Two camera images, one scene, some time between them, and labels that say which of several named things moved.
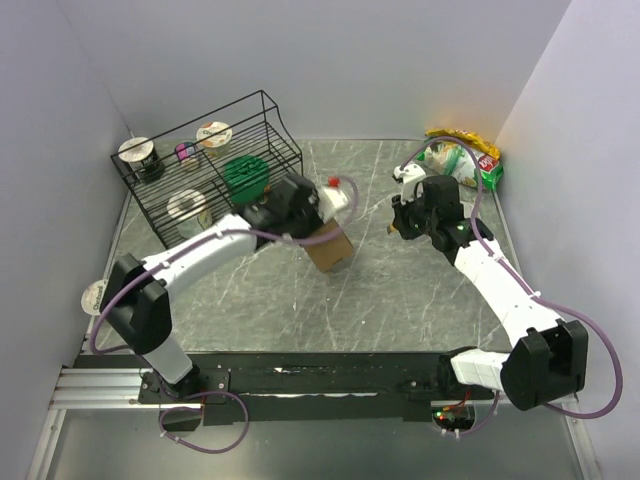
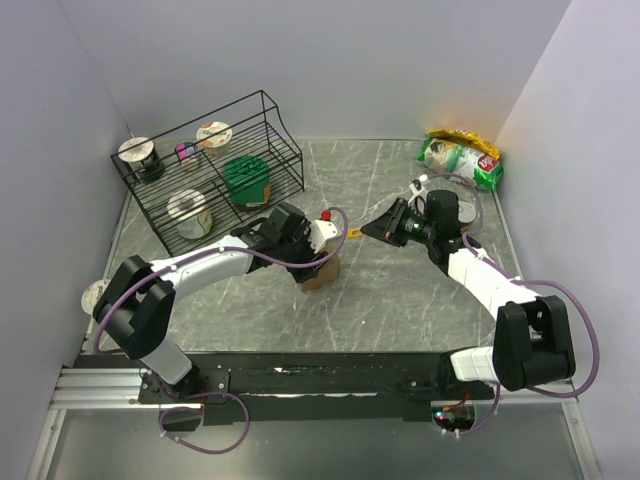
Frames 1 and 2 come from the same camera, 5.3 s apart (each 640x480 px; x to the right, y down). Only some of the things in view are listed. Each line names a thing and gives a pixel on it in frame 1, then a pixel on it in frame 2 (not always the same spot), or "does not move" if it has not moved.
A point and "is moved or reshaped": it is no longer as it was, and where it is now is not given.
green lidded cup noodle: [246, 177] does not move
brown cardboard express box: [327, 253] is moved or reshaped
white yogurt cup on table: [92, 296] does not move
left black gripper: [317, 222] to [303, 273]
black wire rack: [210, 168] does not move
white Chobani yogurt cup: [215, 137] does not move
